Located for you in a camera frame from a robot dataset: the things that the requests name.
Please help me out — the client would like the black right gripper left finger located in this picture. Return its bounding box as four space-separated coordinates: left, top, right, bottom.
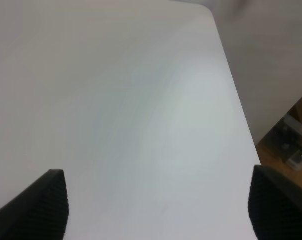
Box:
0 169 69 240

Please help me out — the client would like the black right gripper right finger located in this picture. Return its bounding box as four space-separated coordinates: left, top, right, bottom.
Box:
248 165 302 240

